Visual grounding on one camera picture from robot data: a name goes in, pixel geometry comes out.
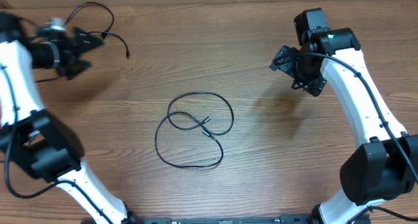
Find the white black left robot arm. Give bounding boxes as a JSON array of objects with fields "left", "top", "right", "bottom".
[{"left": 1, "top": 12, "right": 139, "bottom": 223}]

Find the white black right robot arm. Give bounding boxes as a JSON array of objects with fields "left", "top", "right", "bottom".
[{"left": 270, "top": 8, "right": 417, "bottom": 223}]

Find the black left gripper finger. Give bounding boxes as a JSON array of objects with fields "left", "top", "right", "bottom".
[
  {"left": 65, "top": 60, "right": 91, "bottom": 80},
  {"left": 73, "top": 27, "right": 104, "bottom": 54}
]

